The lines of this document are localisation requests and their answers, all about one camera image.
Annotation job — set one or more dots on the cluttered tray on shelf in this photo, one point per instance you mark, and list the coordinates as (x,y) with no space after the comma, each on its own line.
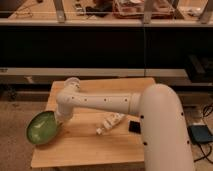
(135,9)

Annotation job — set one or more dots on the blue box on floor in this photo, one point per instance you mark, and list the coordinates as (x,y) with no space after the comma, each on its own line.
(200,134)

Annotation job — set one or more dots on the green ceramic bowl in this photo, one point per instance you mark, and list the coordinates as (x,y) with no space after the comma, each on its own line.
(42,128)

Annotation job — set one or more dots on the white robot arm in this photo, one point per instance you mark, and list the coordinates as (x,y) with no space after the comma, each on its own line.
(164,131)

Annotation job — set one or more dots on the black device on shelf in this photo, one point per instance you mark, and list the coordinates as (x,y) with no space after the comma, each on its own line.
(100,11)

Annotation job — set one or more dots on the small black rectangular block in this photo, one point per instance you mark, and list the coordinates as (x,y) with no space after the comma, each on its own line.
(134,127)

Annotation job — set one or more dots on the clear plastic cup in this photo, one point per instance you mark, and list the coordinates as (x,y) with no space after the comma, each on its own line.
(72,81)

